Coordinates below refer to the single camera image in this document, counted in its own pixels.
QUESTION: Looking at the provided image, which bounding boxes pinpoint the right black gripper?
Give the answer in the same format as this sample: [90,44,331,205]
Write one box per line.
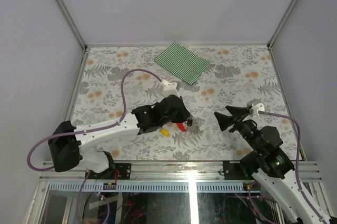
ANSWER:
[213,105,262,153]

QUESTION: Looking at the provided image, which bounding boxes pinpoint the key with yellow tag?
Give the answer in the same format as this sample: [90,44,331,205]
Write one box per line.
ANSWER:
[160,129,171,137]

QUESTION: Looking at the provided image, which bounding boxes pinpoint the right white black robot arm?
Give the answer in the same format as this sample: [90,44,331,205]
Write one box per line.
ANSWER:
[214,103,336,223]

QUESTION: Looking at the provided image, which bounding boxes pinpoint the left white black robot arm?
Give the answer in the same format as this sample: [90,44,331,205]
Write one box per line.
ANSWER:
[48,95,191,179]

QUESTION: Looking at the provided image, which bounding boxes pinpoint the green striped folded cloth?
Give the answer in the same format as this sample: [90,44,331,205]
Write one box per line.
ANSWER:
[154,42,210,85]

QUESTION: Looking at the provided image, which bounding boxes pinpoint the floral table mat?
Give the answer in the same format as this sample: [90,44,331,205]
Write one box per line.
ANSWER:
[62,45,303,161]

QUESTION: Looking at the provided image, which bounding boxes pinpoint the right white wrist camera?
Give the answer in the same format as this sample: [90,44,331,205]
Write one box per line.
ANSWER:
[247,99,265,116]

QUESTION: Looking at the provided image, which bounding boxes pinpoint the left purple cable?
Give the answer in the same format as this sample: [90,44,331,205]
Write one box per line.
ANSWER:
[27,69,164,171]

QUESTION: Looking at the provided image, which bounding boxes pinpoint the purple cable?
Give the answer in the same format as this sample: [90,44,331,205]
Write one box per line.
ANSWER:
[249,111,330,224]
[27,69,164,171]

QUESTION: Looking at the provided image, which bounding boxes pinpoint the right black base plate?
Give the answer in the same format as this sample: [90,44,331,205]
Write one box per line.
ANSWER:
[218,161,245,181]

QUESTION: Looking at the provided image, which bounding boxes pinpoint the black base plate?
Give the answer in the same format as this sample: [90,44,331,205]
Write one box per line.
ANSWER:
[85,163,132,180]
[218,161,245,181]

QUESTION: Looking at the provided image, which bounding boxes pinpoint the aluminium mounting rail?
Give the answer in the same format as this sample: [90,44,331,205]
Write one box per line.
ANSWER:
[38,161,322,182]

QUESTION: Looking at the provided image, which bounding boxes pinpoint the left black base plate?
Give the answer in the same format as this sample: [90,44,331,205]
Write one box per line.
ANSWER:
[85,163,132,180]

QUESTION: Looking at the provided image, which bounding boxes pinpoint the blue slotted cable duct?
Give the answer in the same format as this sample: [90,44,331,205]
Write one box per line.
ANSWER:
[49,181,247,193]

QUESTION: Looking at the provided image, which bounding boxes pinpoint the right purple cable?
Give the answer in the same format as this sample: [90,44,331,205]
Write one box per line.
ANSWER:
[249,111,330,224]

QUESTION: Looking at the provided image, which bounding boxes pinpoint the aluminium frame profiles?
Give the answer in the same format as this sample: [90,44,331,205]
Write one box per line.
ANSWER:
[39,0,316,161]

